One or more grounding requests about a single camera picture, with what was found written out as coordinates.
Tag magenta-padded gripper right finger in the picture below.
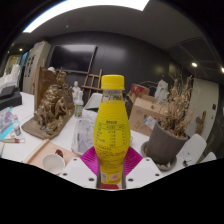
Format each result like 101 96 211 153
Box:
123 145 164 190

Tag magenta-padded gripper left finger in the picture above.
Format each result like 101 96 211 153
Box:
59 145 101 189

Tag yellow drink bottle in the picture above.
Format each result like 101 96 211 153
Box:
93 74 132 185

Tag printed paper sheet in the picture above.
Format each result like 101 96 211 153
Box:
70 109 99 156

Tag beige cup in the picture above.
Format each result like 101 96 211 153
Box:
41 152 66 176

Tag dried plant in grey pot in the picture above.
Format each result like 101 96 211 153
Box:
140 74 194 173

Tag cardboard box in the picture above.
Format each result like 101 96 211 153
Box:
128 94 168 138

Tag light wooden work board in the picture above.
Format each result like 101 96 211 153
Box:
22 138 83 171

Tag clear spray bottle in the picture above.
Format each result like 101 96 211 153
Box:
73 89 85 118

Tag white plastic chair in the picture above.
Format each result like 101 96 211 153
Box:
199 151 218 164
84 92 104 111
179 133 208 167

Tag golden-brown sculpture on wooden base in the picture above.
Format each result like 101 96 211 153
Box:
21 66 76 140

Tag red box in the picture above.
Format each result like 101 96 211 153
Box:
129 83 150 99

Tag wooden easel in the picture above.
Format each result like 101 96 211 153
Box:
81 68 104 101

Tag wooden figure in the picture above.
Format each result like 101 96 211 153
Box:
195 110 207 136

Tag wooden paintbrush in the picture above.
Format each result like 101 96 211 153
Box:
1 137 26 144

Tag small paint jar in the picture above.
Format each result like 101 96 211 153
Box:
12 121 23 137

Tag white wrapped object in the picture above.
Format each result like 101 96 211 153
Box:
154 79 169 103

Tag black flat box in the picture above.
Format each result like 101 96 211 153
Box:
0 90 23 112
0 85 16 100

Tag white cabinet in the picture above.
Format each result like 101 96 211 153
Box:
21 40 52 96

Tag ceiling spotlights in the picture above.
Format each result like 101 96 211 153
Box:
9 41 224 74

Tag long ceiling light strip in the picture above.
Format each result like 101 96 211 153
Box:
22 0 150 34

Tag black wall screen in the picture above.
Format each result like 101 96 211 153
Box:
49 44 98 75

